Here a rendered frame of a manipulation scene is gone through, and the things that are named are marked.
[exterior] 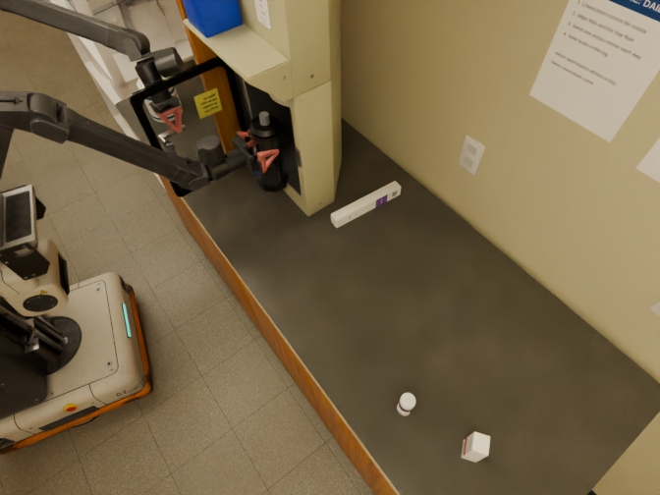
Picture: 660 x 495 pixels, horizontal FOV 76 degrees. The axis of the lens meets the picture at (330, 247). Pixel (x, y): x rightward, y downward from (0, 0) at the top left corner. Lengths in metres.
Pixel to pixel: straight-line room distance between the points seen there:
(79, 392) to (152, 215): 1.20
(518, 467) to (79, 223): 2.68
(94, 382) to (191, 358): 0.45
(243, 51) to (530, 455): 1.16
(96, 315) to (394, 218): 1.48
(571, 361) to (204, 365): 1.63
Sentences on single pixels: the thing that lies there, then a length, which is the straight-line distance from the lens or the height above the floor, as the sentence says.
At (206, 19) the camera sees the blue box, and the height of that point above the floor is 1.55.
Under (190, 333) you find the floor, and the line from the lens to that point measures 2.37.
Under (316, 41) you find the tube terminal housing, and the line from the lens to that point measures 1.07.
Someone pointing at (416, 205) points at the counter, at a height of 0.94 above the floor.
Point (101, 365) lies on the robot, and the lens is 2.15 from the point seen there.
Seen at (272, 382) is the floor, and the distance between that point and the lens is 2.17.
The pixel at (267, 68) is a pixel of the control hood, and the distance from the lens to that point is 1.03.
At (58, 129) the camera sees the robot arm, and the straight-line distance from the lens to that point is 1.11.
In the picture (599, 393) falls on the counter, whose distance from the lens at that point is 1.33.
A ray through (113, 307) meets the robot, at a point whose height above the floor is 0.28.
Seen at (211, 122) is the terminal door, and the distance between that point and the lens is 1.41.
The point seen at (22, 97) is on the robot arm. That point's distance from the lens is 1.15.
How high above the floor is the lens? 2.06
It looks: 56 degrees down
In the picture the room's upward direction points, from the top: 3 degrees counter-clockwise
